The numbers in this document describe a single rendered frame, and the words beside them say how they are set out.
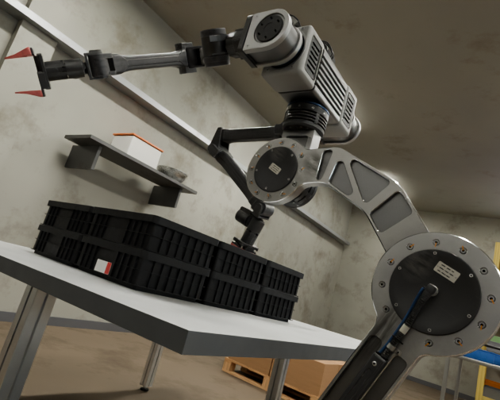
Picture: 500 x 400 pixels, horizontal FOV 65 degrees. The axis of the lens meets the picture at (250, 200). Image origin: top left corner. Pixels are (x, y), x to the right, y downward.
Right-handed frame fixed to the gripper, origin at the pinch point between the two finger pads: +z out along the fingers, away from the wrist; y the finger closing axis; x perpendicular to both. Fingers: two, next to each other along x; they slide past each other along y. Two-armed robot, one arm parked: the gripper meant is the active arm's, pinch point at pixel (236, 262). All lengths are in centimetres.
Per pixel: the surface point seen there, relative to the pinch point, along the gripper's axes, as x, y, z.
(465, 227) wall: -168, -736, -151
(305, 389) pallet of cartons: -37, -193, 100
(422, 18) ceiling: -100, -170, -224
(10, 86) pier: -264, 44, -4
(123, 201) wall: -270, -95, 55
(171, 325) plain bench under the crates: 60, 72, -5
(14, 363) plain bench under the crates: 18, 73, 36
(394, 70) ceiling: -146, -233, -205
